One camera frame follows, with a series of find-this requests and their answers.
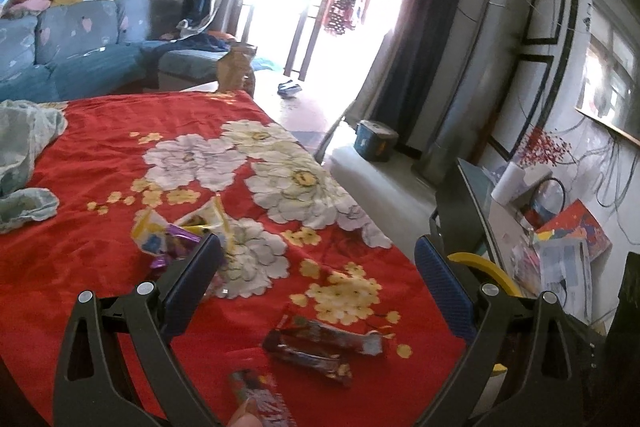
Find yellow ring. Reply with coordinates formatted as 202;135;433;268
445;251;525;378

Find red artificial flowers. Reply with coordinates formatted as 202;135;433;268
517;127;577;168

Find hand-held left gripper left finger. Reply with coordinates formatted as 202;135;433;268
52;232;226;427

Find grey tower air conditioner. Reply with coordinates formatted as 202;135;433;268
412;0;532;186

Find blue clothes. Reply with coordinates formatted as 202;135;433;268
142;32;236;56

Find purple candy wrapper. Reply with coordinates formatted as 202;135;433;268
151;224;202;276

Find folded newspaper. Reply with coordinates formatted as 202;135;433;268
537;237;594;316

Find brown paper bag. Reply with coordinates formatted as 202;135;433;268
216;44;258;96

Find yellow white snack wrapper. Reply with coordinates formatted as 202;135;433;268
130;208;172;259

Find person's left hand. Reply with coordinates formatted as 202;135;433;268
227;399;262;427

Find pale green crumpled cloth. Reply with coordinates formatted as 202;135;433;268
0;99;69;236

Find red printed box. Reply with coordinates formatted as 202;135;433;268
537;199;614;264

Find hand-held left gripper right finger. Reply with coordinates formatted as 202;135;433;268
414;234;584;427

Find dark snack wrapper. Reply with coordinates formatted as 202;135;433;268
261;330;354;389
276;313;384;359

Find wall mounted television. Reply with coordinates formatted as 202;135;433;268
575;0;640;148

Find blue sofa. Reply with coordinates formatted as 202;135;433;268
0;0;236;104

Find dark wide curtain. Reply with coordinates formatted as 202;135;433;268
367;0;477;144

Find blue storage box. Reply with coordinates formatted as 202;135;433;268
355;119;400;163

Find white paper towel roll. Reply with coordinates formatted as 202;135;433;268
491;164;532;206

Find glass top side table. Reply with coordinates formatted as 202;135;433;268
430;157;601;323

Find red colourful snack wrapper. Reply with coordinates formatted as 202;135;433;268
228;368;292;427

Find red floral blanket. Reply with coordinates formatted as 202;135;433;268
0;89;469;427

